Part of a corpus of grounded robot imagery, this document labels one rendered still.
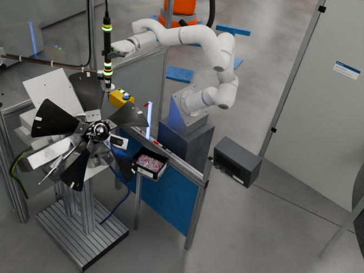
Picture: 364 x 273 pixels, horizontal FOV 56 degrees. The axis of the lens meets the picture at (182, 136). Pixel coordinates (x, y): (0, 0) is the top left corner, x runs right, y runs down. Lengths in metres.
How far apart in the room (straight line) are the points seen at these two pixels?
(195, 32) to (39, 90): 1.00
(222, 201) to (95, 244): 1.22
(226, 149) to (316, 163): 1.76
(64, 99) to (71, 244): 1.20
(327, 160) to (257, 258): 1.16
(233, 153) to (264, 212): 1.50
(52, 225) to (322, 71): 2.55
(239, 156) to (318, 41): 1.50
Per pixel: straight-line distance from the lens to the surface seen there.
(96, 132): 2.00
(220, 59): 1.78
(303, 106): 3.37
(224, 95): 2.11
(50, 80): 2.25
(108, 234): 2.91
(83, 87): 2.09
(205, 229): 3.10
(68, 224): 3.00
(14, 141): 2.77
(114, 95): 2.53
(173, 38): 1.83
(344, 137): 3.35
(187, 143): 2.42
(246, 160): 1.94
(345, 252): 3.47
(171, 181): 2.57
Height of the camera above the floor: 2.55
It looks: 41 degrees down
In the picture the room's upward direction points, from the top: 10 degrees clockwise
